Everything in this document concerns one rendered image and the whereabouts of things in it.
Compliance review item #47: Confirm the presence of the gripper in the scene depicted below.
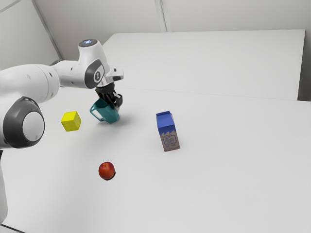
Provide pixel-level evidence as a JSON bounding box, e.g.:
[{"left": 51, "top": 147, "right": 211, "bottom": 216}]
[{"left": 95, "top": 82, "right": 123, "bottom": 109}]

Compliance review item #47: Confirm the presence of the blue and brown carton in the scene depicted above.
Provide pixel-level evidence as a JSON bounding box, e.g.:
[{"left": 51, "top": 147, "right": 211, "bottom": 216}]
[{"left": 155, "top": 111, "right": 181, "bottom": 153}]

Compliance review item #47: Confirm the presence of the red apple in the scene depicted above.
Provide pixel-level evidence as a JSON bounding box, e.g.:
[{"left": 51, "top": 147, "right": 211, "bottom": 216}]
[{"left": 98, "top": 161, "right": 115, "bottom": 180}]

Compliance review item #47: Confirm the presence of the yellow cube block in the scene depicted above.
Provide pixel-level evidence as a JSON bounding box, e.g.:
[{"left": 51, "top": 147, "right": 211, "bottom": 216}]
[{"left": 60, "top": 111, "right": 82, "bottom": 133}]

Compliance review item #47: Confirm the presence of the teal faceted mug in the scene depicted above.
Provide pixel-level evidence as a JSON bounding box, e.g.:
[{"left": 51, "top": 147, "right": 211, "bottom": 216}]
[{"left": 89, "top": 98, "right": 121, "bottom": 124}]

